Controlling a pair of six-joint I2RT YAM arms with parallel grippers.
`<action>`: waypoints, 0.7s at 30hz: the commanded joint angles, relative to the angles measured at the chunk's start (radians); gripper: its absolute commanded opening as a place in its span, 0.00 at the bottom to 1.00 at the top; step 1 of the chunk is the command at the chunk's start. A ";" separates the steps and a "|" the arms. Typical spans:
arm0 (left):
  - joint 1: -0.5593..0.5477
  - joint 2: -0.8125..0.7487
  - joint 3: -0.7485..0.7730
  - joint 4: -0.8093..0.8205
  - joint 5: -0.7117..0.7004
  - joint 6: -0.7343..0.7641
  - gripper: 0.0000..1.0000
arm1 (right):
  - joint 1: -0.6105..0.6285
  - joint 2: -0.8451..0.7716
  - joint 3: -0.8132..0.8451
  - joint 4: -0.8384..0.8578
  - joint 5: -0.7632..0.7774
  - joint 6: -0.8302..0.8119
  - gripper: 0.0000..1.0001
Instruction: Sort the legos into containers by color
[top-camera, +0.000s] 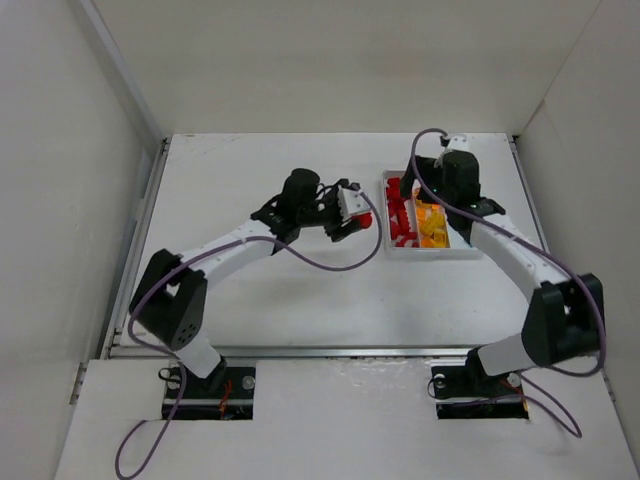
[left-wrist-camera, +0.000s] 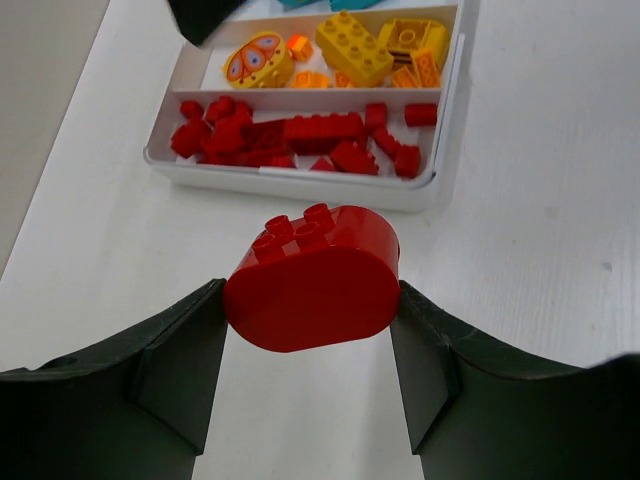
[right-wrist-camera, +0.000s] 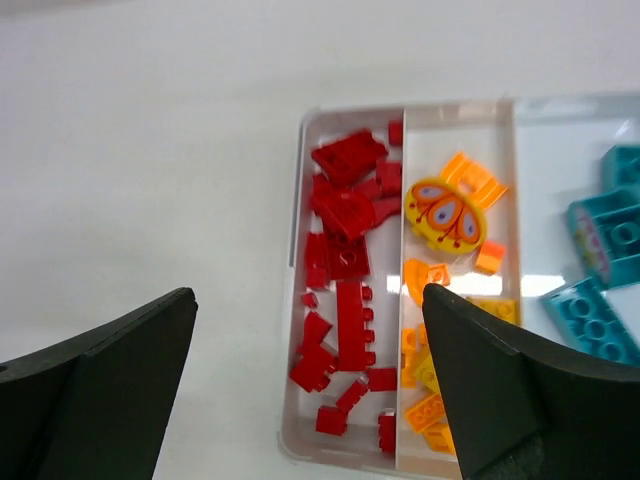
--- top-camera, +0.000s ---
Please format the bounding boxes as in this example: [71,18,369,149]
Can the yellow 2x4 lego brick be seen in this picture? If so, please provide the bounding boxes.
[417,210,446,235]

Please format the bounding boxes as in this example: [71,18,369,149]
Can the red rounded lego assembly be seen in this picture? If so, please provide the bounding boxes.
[352,212,373,230]

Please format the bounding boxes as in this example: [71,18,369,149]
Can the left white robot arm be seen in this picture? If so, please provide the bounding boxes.
[129,168,373,381]

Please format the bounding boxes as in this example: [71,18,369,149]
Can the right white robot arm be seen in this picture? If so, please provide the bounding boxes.
[400,150,607,382]

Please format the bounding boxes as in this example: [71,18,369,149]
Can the red legos in tray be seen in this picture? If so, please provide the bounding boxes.
[385,177,419,248]

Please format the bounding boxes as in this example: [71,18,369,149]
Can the yellow rounded lego piece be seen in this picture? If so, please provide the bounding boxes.
[420,230,449,249]

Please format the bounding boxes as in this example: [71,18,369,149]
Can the white sorting tray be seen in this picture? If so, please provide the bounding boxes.
[381,170,483,261]

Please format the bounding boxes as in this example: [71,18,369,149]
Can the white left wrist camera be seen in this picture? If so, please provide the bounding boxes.
[337,183,371,221]

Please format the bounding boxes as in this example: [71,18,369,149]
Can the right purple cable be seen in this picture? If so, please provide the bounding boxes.
[409,128,607,439]

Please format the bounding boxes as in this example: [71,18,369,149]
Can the purple cable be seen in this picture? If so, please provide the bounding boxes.
[114,189,384,480]
[409,128,607,439]

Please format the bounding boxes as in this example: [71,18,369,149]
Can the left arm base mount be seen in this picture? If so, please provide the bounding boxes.
[158,362,257,421]

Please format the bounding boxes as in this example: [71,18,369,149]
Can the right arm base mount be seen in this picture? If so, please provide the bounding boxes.
[428,364,529,420]

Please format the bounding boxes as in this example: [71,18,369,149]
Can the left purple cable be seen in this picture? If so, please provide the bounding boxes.
[114,189,384,480]

